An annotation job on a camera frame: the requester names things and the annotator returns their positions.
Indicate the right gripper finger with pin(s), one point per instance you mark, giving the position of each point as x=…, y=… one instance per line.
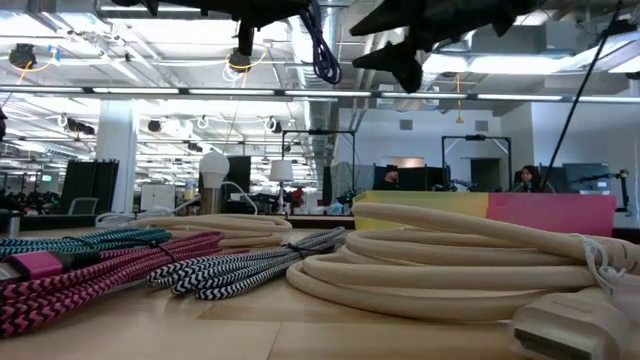
x=400, y=17
x=400, y=60

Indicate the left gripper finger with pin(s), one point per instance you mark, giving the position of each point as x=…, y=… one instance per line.
x=280, y=5
x=272, y=19

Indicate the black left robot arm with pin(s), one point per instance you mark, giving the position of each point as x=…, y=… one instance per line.
x=140, y=2

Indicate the person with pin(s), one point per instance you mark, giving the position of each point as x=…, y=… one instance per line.
x=530, y=179
x=391, y=177

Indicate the thin black diagonal rod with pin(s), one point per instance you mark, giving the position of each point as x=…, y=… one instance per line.
x=576, y=111

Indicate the table lamp white shade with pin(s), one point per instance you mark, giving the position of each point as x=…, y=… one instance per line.
x=281, y=171

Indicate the black monitor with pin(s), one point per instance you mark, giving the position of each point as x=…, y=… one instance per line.
x=242, y=175

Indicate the white bulb on wooden base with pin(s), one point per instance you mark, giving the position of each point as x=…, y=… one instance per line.
x=214, y=167

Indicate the white building column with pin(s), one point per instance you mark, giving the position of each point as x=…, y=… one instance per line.
x=117, y=150

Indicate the grey monitor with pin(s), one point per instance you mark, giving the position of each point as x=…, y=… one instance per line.
x=587, y=177

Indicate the white cabinet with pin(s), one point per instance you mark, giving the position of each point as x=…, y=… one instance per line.
x=157, y=197

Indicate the red plastic bin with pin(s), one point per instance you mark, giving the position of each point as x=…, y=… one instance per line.
x=550, y=212

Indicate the black room partition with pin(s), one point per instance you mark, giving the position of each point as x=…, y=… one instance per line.
x=90, y=180

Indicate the grey office chair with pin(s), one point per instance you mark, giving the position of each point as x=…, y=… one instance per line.
x=82, y=206

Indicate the silver ventilation duct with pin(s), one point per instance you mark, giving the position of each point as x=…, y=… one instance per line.
x=320, y=115

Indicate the black rig frame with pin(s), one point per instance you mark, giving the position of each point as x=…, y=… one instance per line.
x=320, y=131
x=475, y=137

